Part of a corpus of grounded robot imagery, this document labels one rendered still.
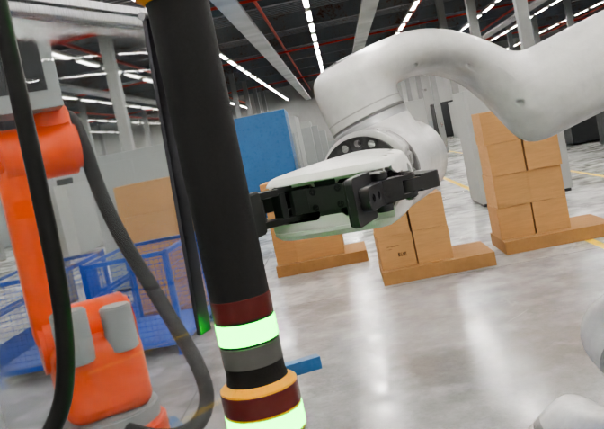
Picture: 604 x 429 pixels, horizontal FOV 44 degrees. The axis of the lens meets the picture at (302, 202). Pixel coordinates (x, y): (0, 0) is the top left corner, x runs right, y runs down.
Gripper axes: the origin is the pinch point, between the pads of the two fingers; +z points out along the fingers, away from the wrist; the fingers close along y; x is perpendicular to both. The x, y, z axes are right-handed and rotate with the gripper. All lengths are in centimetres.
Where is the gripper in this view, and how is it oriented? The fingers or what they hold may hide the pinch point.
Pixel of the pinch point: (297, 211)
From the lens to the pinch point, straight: 49.8
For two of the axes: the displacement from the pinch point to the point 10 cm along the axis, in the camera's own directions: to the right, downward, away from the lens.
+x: -2.0, -9.7, -0.9
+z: -3.7, 1.7, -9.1
